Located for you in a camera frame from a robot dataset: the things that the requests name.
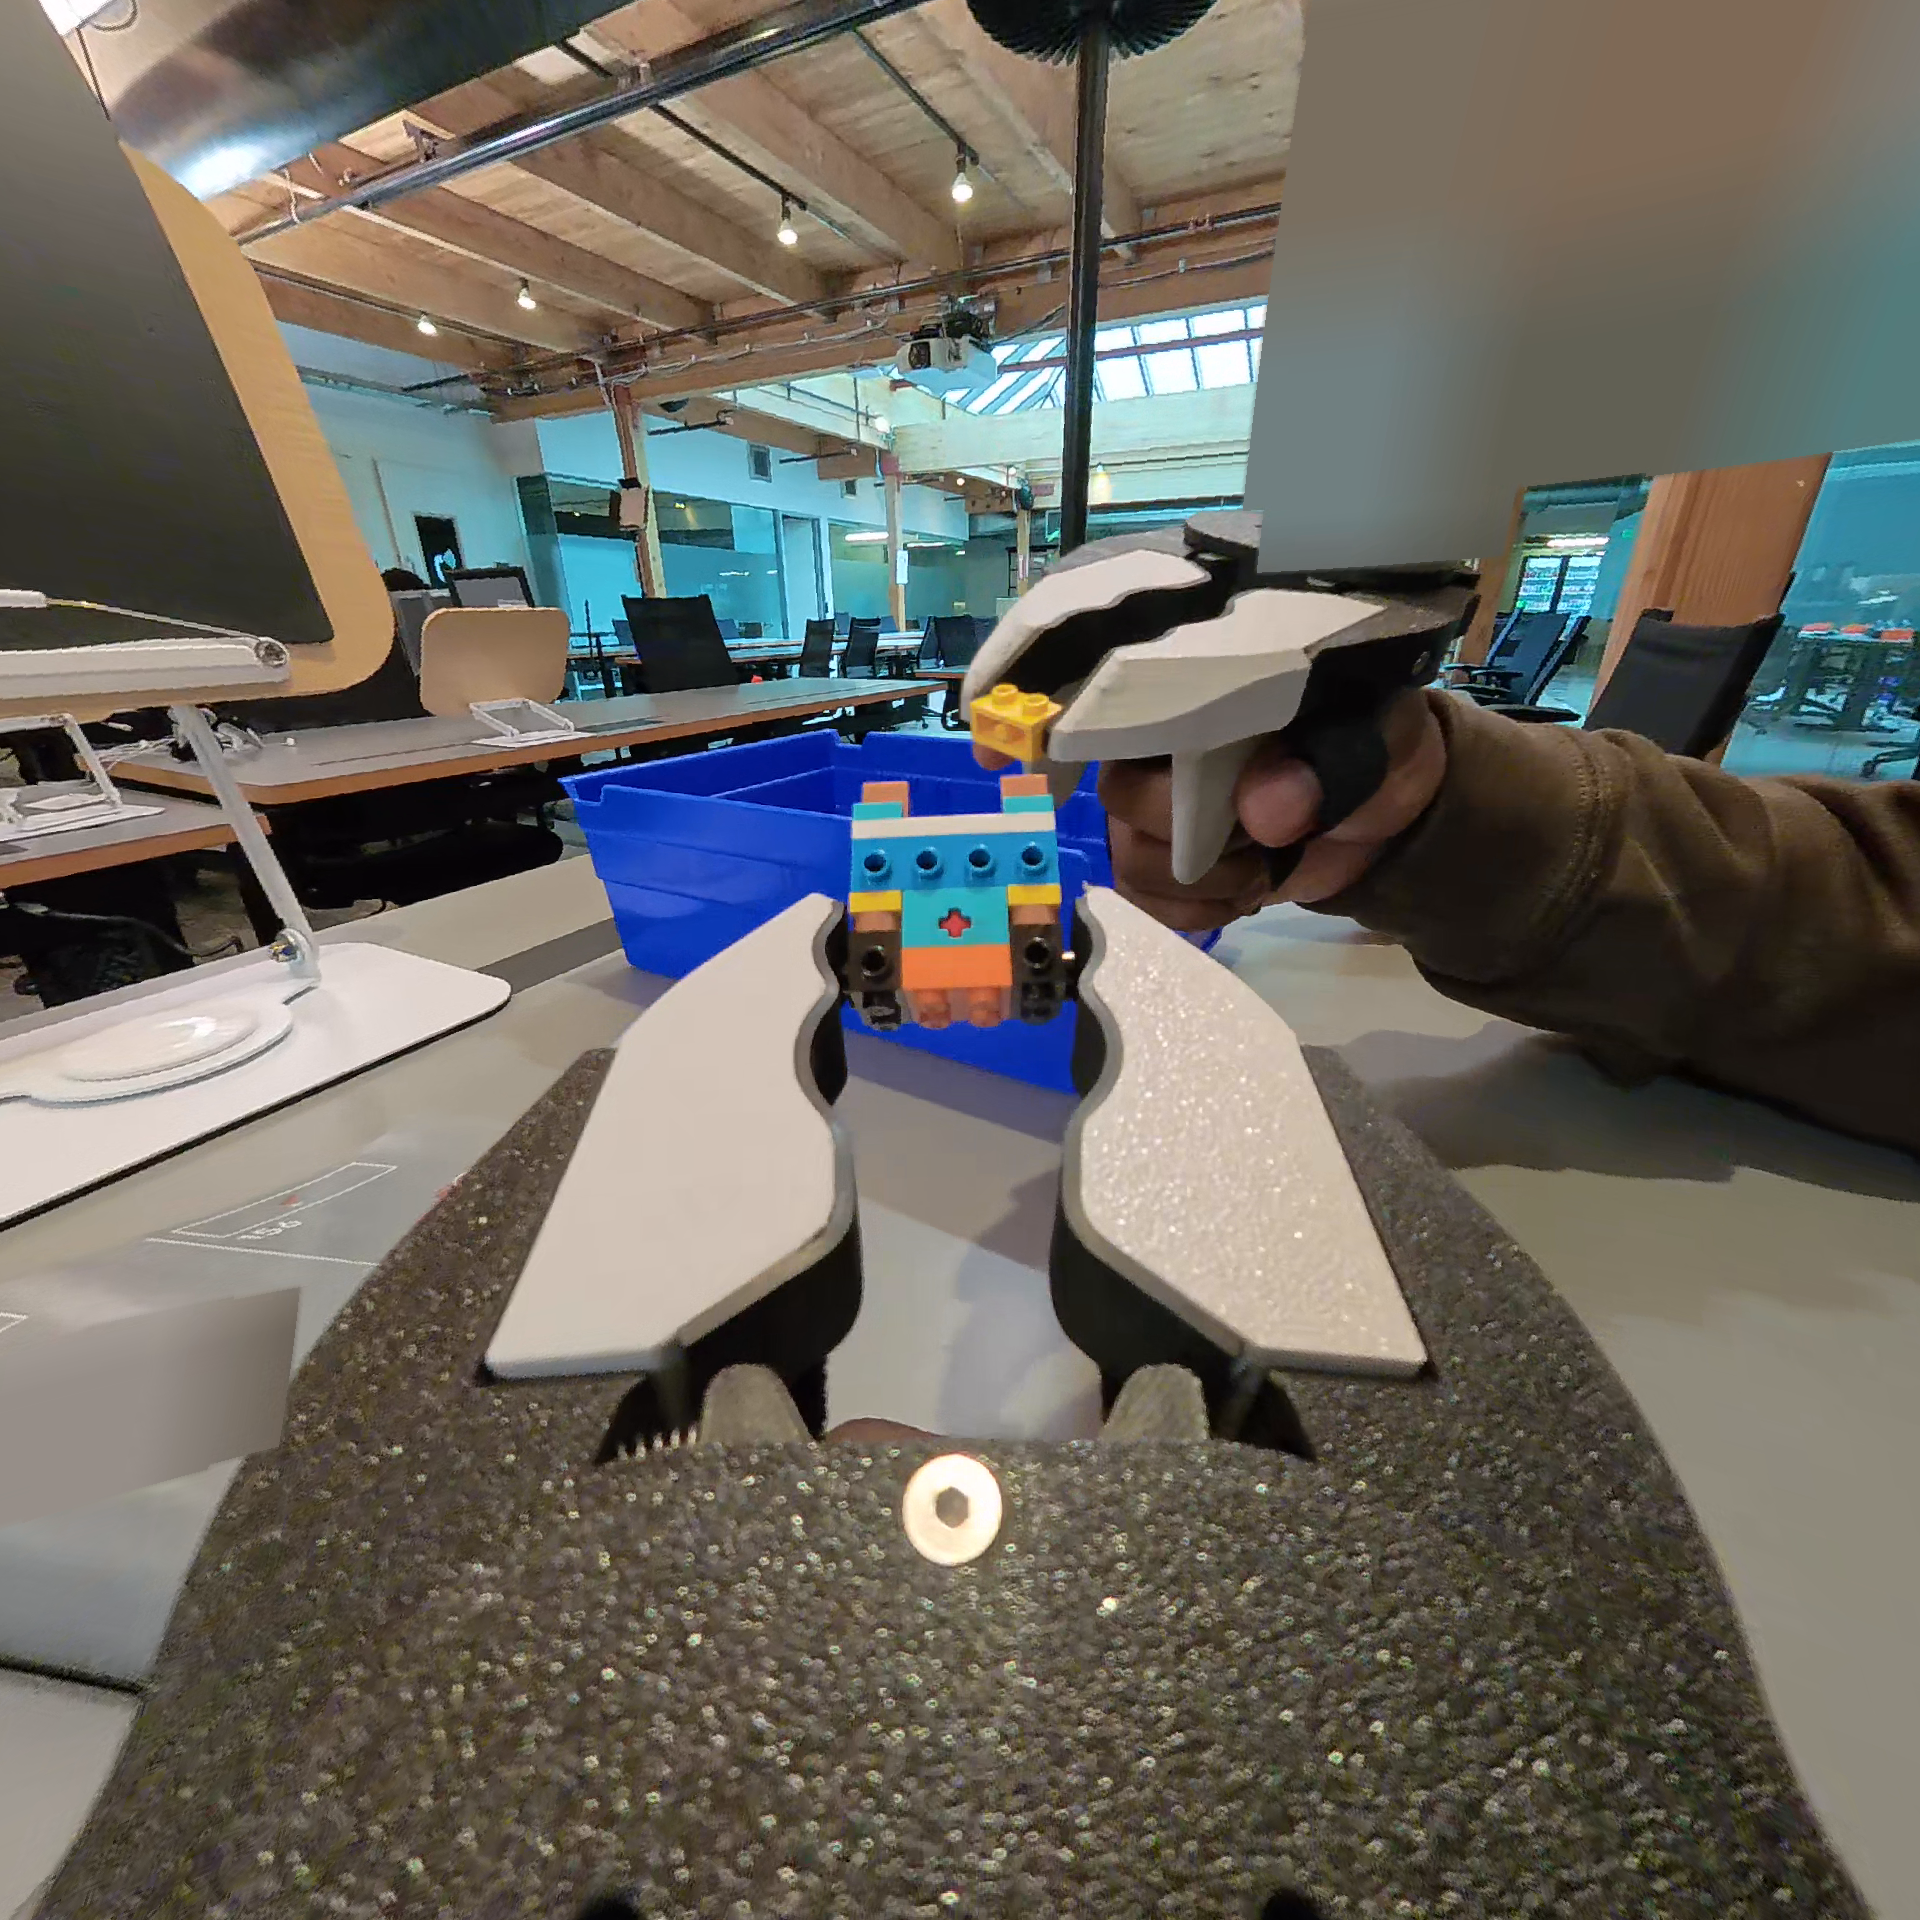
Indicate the grey building instruction booklet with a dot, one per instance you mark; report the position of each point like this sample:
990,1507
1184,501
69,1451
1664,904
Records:
298,1200

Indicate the white tablet stand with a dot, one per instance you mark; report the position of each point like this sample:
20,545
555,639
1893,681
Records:
406,989

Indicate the small multicoloured brick model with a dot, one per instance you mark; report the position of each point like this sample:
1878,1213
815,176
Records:
958,919

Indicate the yellow toy brick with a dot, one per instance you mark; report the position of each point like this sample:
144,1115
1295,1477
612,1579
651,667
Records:
1009,724

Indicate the grey desk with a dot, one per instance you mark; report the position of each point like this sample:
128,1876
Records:
1649,1347

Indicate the person's right hand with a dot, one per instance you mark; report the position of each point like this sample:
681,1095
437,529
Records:
1279,820

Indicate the rounded wooden panel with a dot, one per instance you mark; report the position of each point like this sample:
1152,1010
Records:
490,658

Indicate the black office chair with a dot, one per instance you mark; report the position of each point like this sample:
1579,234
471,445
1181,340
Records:
674,639
1694,675

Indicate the black pole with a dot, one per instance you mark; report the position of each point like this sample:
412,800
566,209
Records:
1093,299

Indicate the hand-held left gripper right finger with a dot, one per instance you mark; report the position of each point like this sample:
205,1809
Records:
1243,1200

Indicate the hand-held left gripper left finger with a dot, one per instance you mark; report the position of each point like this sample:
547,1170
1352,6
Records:
674,1188

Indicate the blue plastic bin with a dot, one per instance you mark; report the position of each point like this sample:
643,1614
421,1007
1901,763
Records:
711,841

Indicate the wooden framed black screen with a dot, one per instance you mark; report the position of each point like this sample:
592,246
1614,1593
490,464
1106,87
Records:
122,421

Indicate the clear acrylic holder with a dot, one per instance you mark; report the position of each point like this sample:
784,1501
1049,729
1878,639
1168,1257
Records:
520,724

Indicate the ceiling projector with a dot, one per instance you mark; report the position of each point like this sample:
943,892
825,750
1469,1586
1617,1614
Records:
949,356

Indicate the background office desk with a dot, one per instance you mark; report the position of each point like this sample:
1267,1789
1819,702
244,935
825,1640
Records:
368,755

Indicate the person's right forearm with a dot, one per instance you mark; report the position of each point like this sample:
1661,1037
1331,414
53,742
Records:
1649,935

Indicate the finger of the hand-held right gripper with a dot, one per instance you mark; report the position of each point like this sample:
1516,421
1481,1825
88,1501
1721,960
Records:
1201,675
1065,604

